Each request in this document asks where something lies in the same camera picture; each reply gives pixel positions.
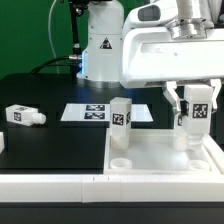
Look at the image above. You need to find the white square tabletop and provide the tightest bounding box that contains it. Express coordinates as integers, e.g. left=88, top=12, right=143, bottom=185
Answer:
left=103, top=129, right=224, bottom=175

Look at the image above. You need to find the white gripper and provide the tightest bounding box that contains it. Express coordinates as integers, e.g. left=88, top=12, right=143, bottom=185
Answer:
left=119, top=0, right=224, bottom=125

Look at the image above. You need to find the white cable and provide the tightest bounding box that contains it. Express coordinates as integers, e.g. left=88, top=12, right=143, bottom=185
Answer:
left=47, top=0, right=61, bottom=75

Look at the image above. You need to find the black cable bundle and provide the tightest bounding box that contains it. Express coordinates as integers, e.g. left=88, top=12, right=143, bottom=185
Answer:
left=30, top=55, right=83, bottom=75

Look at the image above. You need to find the black camera pole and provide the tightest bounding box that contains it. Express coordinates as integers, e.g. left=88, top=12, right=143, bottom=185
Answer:
left=68, top=0, right=89, bottom=79

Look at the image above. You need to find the white marker base sheet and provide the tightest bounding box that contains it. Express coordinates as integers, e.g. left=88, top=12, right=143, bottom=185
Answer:
left=61, top=103, right=153, bottom=122

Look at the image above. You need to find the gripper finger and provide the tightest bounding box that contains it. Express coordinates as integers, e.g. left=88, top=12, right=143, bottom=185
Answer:
left=210, top=79, right=222, bottom=110

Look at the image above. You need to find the white front fence bar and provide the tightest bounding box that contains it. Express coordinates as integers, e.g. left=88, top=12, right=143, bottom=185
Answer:
left=0, top=174, right=224, bottom=203

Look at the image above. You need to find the white left fence piece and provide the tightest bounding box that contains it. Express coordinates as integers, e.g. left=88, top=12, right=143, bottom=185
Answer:
left=0, top=132, right=5, bottom=154

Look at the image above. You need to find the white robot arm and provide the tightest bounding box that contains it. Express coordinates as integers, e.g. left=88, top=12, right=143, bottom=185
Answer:
left=77, top=0, right=224, bottom=113

